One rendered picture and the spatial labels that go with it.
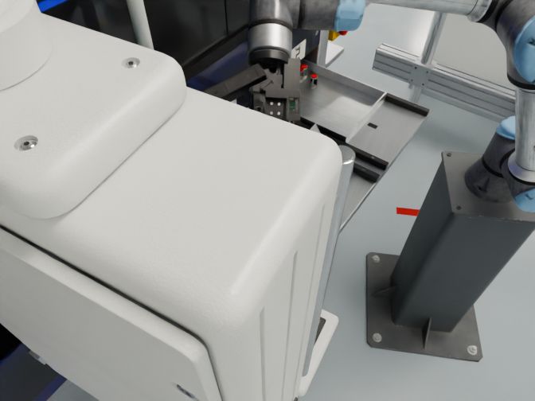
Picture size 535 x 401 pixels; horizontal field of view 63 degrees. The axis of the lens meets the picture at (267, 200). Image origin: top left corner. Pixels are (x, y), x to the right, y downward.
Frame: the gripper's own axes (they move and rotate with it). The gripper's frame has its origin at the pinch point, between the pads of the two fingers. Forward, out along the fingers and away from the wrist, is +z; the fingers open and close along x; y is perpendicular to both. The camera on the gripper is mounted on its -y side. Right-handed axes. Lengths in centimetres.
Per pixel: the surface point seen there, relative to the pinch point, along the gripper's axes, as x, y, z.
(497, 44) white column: 148, 140, -101
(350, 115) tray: 58, 33, -29
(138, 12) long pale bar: -4.3, -19.1, -24.2
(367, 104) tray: 61, 39, -33
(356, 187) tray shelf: 42, 30, -4
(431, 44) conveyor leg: 117, 87, -82
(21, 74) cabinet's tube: -42.1, -17.4, 0.2
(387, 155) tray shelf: 48, 41, -14
